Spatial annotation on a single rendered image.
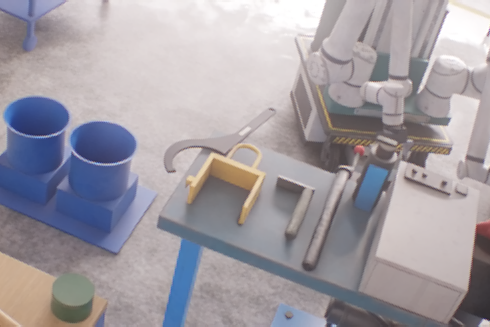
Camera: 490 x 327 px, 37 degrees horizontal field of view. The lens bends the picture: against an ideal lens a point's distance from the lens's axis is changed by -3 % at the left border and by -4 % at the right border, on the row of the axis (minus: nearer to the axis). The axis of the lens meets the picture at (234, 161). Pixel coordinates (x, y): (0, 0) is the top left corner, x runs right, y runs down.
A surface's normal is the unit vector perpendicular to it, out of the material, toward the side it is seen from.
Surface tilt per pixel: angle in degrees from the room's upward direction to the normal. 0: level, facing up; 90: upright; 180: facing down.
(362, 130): 0
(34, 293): 0
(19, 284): 0
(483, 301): 90
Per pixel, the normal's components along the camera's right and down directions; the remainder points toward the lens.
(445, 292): -0.32, 0.55
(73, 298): 0.20, -0.76
